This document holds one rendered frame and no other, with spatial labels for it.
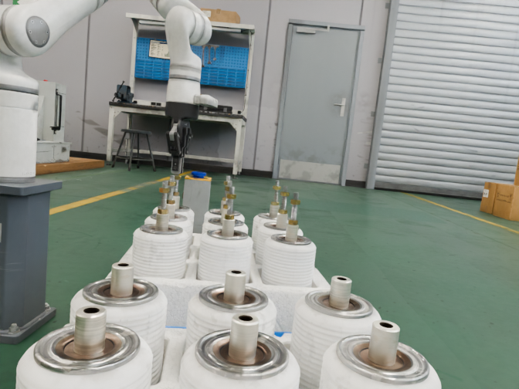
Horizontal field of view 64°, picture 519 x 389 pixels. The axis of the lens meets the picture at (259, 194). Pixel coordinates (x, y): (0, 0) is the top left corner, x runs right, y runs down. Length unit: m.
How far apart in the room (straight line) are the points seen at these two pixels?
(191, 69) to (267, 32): 4.99
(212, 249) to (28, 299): 0.41
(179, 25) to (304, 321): 0.69
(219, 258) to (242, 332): 0.40
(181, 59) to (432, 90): 5.28
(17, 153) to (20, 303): 0.29
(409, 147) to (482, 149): 0.95
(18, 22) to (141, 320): 0.63
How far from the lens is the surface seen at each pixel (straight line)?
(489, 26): 6.48
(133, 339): 0.37
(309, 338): 0.46
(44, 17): 0.94
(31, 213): 0.91
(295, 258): 0.74
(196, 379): 0.33
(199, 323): 0.44
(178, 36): 0.97
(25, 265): 0.93
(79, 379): 0.33
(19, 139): 0.91
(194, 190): 1.13
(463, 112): 6.20
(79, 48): 6.45
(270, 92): 5.78
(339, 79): 5.85
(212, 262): 0.73
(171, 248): 0.73
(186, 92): 0.95
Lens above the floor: 0.42
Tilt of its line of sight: 7 degrees down
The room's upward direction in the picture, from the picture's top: 6 degrees clockwise
